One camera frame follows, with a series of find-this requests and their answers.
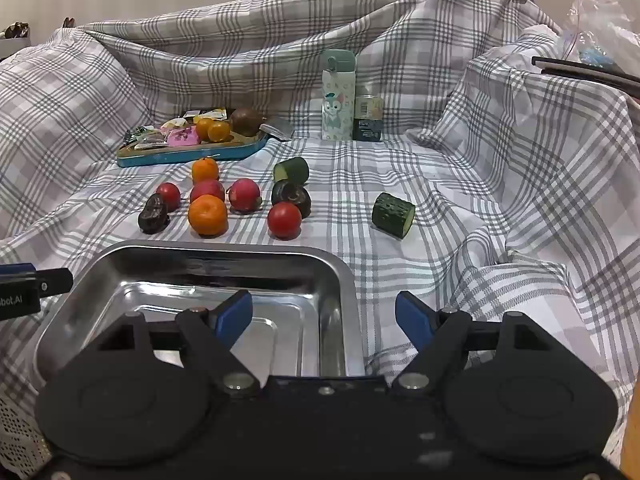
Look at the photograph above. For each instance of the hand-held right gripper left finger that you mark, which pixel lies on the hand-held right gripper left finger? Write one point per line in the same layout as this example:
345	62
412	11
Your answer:
235	312

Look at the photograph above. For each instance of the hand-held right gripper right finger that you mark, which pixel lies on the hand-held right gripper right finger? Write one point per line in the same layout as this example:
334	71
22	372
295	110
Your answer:
412	312

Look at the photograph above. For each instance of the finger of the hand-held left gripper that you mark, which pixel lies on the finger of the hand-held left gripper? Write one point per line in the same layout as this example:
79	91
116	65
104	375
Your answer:
17	269
56	281

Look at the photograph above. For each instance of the stainless steel tray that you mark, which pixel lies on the stainless steel tray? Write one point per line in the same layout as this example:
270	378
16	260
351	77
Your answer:
165	260

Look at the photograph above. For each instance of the large orange mandarin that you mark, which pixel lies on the large orange mandarin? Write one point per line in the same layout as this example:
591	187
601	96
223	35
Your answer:
207	216

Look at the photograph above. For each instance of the green cucumber piece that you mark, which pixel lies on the green cucumber piece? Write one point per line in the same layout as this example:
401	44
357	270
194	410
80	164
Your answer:
390	212
292	170

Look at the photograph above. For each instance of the red tomato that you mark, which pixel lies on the red tomato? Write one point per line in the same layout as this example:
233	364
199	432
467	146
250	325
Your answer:
284	220
168	195

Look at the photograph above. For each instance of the dark mangosteen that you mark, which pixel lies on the dark mangosteen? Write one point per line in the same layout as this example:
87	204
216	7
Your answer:
152	215
292	195

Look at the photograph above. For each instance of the red radish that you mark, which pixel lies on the red radish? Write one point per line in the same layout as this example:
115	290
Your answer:
244	194
207	190

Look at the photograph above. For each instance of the small orange mandarin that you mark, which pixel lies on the small orange mandarin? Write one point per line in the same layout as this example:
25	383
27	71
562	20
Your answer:
205	171

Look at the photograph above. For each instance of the grey plaid cloth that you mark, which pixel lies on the grey plaid cloth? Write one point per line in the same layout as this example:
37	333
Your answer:
450	185

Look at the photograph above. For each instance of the blue tin tray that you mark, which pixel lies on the blue tin tray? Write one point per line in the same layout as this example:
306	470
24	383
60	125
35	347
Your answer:
200	155

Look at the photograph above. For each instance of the pile of wrapped snacks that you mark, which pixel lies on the pile of wrapped snacks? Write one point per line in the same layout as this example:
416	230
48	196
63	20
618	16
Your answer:
155	136

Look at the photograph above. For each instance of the tiny orange mandarin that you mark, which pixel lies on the tiny orange mandarin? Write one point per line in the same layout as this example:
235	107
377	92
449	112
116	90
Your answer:
202	127
220	132

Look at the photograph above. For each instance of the silver foil packet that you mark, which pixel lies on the silver foil packet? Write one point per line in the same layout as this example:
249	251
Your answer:
277	130

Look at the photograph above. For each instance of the brown round fruit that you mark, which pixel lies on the brown round fruit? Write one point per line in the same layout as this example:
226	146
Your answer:
246	121

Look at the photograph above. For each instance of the dark drink can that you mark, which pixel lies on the dark drink can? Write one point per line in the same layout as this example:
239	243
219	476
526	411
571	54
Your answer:
368	120

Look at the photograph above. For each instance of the mint cartoon thermos bottle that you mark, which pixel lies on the mint cartoon thermos bottle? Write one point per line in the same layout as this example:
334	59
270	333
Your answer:
338	110

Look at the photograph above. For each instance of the white cardboard box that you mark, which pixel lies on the white cardboard box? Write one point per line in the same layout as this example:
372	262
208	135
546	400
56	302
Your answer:
15	32

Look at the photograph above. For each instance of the black flat strip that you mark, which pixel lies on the black flat strip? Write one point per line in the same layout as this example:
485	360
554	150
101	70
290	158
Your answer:
590	74

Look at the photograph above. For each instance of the clear plastic bag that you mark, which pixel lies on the clear plastic bag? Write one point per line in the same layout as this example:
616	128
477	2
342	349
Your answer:
600	25

